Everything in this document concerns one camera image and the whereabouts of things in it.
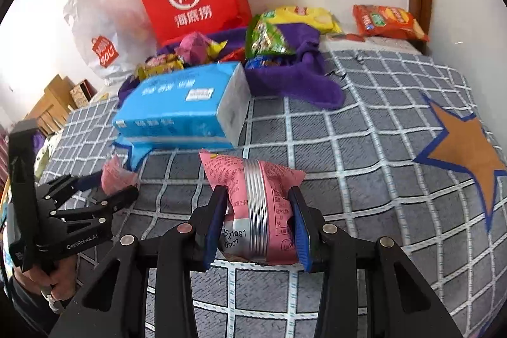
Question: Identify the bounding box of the pink silver snack packet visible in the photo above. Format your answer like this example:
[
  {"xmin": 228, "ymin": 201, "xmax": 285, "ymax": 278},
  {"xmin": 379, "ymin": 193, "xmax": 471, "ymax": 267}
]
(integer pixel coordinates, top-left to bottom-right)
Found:
[{"xmin": 199, "ymin": 151, "xmax": 306, "ymax": 266}]

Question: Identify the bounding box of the magenta yellow snack packet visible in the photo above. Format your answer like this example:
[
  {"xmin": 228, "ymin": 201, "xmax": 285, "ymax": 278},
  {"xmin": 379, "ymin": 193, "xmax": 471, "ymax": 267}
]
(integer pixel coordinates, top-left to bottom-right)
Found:
[{"xmin": 175, "ymin": 32, "xmax": 228, "ymax": 66}]

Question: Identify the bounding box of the red gold snack packet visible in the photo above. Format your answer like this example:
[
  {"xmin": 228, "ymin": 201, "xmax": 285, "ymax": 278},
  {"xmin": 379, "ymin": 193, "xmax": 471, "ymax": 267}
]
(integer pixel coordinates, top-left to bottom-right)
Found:
[{"xmin": 218, "ymin": 47, "xmax": 246, "ymax": 63}]

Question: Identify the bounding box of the blue chocolate chip cookie packet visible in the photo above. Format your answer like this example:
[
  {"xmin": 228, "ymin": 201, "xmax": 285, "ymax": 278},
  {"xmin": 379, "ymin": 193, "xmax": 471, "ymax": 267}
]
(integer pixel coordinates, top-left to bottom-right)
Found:
[{"xmin": 245, "ymin": 55, "xmax": 295, "ymax": 69}]

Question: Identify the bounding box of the green snack packet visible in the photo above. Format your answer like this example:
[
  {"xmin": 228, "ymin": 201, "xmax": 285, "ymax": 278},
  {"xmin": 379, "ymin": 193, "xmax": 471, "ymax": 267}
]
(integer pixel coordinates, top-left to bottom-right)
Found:
[{"xmin": 245, "ymin": 15, "xmax": 296, "ymax": 59}]

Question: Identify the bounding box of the person's left hand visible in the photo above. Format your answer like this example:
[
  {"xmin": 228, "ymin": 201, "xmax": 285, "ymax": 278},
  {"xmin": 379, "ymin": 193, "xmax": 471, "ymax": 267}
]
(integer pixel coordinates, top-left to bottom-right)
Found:
[{"xmin": 14, "ymin": 256, "xmax": 77, "ymax": 301}]

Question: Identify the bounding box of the wooden furniture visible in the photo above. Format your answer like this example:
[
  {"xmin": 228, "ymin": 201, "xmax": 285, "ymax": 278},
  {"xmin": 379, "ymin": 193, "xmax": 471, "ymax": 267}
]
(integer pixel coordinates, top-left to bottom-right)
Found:
[{"xmin": 25, "ymin": 75, "xmax": 76, "ymax": 137}]

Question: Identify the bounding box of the small patterned box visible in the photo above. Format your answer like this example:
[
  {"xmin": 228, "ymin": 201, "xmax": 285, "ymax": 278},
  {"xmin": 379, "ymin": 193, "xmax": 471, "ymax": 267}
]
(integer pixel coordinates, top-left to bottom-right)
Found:
[{"xmin": 70, "ymin": 80, "xmax": 96, "ymax": 108}]

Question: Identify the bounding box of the blue tissue pack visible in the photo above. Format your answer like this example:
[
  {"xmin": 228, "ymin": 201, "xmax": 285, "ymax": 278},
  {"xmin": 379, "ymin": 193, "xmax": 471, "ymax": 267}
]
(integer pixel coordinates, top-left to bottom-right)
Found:
[{"xmin": 112, "ymin": 62, "xmax": 251, "ymax": 172}]

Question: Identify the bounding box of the grey checked star blanket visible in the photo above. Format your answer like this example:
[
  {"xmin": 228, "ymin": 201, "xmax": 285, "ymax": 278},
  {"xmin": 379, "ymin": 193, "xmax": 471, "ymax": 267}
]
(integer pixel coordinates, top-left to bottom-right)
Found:
[{"xmin": 40, "ymin": 50, "xmax": 506, "ymax": 337}]

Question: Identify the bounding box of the white plastic Miniso bag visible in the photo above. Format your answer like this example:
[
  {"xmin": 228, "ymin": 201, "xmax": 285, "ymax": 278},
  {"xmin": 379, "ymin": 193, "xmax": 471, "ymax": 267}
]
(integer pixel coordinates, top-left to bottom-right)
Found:
[{"xmin": 64, "ymin": 0, "xmax": 157, "ymax": 84}]

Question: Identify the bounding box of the purple towel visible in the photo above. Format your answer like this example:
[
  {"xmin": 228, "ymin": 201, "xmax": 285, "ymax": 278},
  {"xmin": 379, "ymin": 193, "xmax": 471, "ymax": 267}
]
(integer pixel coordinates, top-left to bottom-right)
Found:
[{"xmin": 117, "ymin": 21, "xmax": 346, "ymax": 111}]

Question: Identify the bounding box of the white fruit print sheet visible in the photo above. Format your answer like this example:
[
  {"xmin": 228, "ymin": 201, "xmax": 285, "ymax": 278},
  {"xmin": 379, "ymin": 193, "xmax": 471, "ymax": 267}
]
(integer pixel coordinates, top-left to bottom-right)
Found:
[{"xmin": 320, "ymin": 34, "xmax": 421, "ymax": 55}]

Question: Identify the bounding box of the orange potato chips bag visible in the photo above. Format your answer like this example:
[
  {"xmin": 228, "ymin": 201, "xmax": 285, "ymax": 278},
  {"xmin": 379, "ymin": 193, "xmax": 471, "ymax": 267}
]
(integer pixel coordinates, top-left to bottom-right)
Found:
[{"xmin": 352, "ymin": 4, "xmax": 429, "ymax": 42}]

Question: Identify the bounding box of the yellow potato chips bag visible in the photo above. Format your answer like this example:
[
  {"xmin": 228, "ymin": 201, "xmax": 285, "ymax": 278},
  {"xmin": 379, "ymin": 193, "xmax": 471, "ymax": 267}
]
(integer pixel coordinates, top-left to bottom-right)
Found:
[{"xmin": 260, "ymin": 6, "xmax": 343, "ymax": 34}]

